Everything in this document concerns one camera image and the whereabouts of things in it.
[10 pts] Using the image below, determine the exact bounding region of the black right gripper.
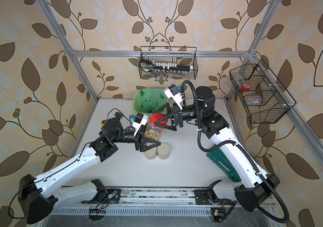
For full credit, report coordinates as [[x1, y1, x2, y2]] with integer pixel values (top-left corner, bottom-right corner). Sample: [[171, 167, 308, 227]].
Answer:
[[154, 102, 205, 132]]

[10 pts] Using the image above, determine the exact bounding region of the red jar lid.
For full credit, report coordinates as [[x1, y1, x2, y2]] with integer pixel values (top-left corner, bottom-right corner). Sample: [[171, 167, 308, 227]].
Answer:
[[149, 113, 168, 129]]

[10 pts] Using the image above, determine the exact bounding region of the clear peanut jar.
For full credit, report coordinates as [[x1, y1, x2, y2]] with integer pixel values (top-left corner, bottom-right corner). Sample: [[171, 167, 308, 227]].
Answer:
[[144, 125, 163, 141]]

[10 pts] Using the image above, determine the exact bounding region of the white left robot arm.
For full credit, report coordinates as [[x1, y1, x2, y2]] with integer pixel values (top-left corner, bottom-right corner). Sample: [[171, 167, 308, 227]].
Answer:
[[15, 113, 161, 224]]

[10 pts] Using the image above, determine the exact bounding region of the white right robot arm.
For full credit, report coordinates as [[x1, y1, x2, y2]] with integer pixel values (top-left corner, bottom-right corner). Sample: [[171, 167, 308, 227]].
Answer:
[[155, 80, 290, 224]]

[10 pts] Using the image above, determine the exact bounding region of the beige lid jar left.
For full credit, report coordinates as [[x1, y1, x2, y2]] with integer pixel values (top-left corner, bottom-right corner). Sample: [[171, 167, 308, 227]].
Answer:
[[144, 148, 158, 160]]

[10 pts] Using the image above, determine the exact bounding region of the beige lid jar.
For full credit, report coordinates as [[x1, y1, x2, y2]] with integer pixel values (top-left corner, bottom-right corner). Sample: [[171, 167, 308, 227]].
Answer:
[[157, 143, 171, 159], [144, 148, 158, 160]]

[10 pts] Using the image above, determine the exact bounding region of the beige lid jar right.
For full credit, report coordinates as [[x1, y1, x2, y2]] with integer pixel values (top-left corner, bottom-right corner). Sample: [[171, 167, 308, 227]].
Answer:
[[157, 143, 171, 159]]

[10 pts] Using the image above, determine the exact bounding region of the green bin with bag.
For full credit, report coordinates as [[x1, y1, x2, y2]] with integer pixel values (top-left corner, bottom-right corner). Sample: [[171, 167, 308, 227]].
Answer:
[[132, 89, 169, 117]]

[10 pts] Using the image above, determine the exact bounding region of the red object in basket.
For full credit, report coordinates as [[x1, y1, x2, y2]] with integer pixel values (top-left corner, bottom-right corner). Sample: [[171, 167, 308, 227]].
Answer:
[[240, 83, 251, 91]]

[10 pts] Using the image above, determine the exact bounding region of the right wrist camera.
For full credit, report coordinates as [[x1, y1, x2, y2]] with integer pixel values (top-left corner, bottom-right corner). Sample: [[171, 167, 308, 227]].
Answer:
[[163, 84, 185, 110]]

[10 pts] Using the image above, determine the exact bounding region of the black socket set rail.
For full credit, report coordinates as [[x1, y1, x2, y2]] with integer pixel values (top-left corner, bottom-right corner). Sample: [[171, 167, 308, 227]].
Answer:
[[139, 60, 194, 72]]

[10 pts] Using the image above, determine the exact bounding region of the black wire basket back wall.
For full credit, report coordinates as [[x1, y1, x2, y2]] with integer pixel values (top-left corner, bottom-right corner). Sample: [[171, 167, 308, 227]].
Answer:
[[138, 45, 198, 81]]

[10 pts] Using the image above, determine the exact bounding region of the black wire basket wall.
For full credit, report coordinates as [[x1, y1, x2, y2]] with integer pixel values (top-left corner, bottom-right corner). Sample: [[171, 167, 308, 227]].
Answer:
[[229, 59, 296, 124], [138, 45, 198, 81]]

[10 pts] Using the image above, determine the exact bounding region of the black wire basket right wall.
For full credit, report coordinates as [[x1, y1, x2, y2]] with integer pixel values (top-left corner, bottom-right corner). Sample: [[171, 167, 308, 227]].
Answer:
[[229, 59, 296, 124]]

